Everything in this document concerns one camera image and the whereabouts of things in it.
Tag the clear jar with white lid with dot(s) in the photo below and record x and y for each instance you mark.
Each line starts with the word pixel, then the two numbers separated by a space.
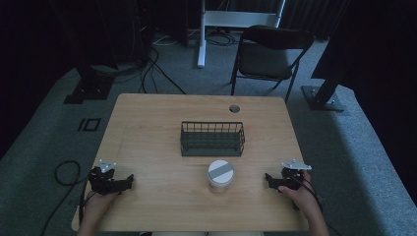
pixel 220 175

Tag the black folding chair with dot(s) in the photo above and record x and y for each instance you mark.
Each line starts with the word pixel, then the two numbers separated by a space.
pixel 268 54

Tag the dark curtain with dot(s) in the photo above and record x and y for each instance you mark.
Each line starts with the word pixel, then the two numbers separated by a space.
pixel 387 82
pixel 29 65

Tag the person's left hand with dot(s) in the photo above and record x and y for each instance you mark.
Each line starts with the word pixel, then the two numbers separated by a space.
pixel 98 202

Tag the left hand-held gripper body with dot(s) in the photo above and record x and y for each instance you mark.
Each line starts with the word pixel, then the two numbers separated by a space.
pixel 104 183

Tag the person's right hand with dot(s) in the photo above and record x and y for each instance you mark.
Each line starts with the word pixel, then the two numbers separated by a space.
pixel 301 196

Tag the white desk frame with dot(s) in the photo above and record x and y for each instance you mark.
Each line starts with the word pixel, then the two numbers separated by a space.
pixel 209 19

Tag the black stand with base plate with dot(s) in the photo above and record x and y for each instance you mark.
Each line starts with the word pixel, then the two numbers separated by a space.
pixel 90 87
pixel 326 91

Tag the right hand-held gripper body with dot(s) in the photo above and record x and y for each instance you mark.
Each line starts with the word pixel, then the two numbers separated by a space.
pixel 291 178

